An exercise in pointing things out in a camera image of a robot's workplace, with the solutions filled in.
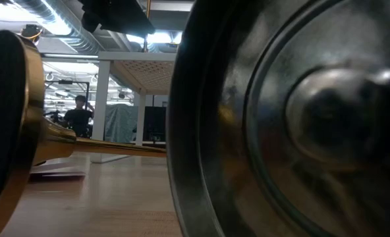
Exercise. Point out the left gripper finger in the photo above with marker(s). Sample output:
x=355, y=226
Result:
x=145, y=29

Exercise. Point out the white perforated shelf riser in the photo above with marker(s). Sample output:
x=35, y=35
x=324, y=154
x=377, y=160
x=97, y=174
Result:
x=101, y=98

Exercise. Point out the black partition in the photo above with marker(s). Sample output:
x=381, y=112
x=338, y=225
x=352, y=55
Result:
x=155, y=123

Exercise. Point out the grey cover cloth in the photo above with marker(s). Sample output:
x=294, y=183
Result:
x=121, y=123

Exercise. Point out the person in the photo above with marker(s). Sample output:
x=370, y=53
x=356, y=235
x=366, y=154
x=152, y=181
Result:
x=78, y=120

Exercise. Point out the ribbed silver ventilation duct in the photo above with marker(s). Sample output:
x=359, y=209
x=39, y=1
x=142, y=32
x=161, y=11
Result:
x=70, y=36

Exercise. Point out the black frame rig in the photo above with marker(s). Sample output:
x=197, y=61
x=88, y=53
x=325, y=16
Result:
x=65, y=82

